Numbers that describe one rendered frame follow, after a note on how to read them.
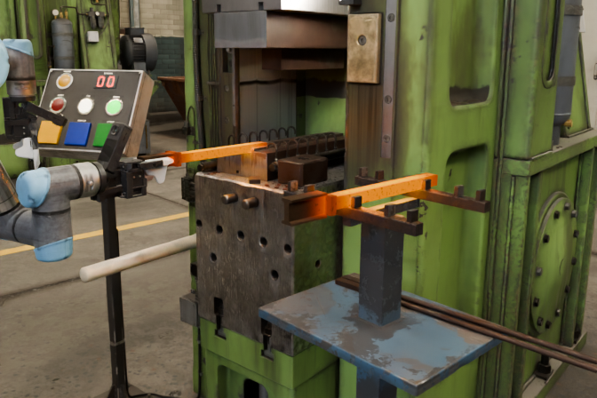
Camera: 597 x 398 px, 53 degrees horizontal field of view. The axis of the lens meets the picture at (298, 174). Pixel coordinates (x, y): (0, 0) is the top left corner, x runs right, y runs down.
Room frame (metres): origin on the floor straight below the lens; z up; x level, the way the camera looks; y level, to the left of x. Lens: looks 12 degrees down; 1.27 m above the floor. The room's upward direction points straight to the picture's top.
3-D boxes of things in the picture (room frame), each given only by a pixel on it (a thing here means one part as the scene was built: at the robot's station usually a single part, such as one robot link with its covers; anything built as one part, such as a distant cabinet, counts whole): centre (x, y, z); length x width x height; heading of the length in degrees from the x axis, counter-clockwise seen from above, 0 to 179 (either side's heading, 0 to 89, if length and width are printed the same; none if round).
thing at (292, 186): (1.19, -0.08, 1.01); 0.23 x 0.06 x 0.02; 133
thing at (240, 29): (1.81, 0.03, 1.32); 0.42 x 0.20 x 0.10; 140
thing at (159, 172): (1.38, 0.33, 0.98); 0.09 x 0.03 x 0.06; 137
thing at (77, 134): (1.82, 0.68, 1.01); 0.07 x 0.05 x 0.07; 75
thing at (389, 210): (1.01, -0.25, 1.01); 0.23 x 0.06 x 0.02; 133
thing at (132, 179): (1.31, 0.41, 0.98); 0.12 x 0.08 x 0.09; 140
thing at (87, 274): (1.80, 0.48, 0.62); 0.44 x 0.05 x 0.05; 140
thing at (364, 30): (1.54, -0.16, 1.27); 0.09 x 0.02 x 0.17; 50
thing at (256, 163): (1.81, 0.03, 0.96); 0.42 x 0.20 x 0.09; 140
